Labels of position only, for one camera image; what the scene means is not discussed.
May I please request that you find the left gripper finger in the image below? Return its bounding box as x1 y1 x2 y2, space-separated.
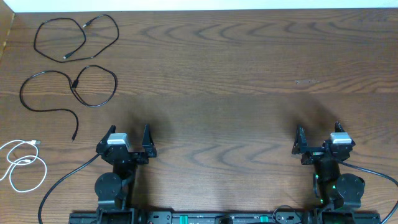
98 125 116 146
142 124 154 151

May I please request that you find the black usb cable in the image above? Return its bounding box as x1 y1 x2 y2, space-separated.
19 64 118 142

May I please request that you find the thin black cable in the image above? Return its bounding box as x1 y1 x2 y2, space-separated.
32 14 121 63

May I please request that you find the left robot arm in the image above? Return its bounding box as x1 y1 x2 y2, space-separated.
95 124 157 223

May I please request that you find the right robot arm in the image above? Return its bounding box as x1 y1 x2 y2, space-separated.
292 122 365 223

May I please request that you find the brown cardboard panel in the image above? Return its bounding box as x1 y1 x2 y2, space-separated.
0 0 15 56

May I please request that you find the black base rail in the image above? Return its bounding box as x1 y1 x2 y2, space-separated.
68 210 381 224

